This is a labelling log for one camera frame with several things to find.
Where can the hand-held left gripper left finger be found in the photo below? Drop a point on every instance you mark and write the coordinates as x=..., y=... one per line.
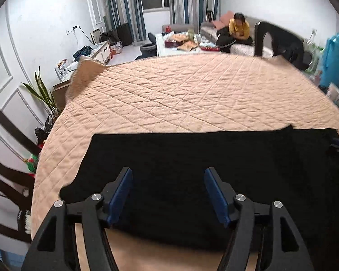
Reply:
x=120, y=197

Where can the black pants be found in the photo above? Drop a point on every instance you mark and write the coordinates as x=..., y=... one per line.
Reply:
x=172, y=158

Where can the black suitcase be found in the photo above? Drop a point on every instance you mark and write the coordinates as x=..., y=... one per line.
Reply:
x=125, y=35

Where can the black chair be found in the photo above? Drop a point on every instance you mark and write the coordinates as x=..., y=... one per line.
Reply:
x=282, y=39

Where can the wall socket with charger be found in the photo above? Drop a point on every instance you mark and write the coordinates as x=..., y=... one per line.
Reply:
x=73, y=29

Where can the beige quilted blanket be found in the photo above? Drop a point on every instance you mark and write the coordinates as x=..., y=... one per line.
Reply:
x=186, y=96

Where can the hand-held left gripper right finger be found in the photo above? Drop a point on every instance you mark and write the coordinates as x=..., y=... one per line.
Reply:
x=216, y=197

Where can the white low cabinet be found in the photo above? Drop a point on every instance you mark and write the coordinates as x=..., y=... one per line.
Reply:
x=104, y=52

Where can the dark blue bag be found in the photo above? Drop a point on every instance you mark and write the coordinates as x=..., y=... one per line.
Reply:
x=83, y=52

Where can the white coffee table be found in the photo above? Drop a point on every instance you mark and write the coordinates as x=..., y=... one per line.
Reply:
x=165, y=51

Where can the blue thermos jug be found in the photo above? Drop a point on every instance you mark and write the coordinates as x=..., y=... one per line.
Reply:
x=333, y=59

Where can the pink cushion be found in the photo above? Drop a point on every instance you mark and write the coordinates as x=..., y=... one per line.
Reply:
x=221, y=21

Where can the green potted plant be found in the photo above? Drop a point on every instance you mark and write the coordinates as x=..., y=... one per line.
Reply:
x=42, y=90

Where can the dark wooden chair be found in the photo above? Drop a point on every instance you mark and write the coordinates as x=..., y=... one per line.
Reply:
x=5, y=186

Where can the grey sofa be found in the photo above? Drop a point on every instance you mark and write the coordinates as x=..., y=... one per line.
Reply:
x=243, y=49

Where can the striped curtain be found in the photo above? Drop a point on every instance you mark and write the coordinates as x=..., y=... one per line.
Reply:
x=192, y=0
x=124, y=5

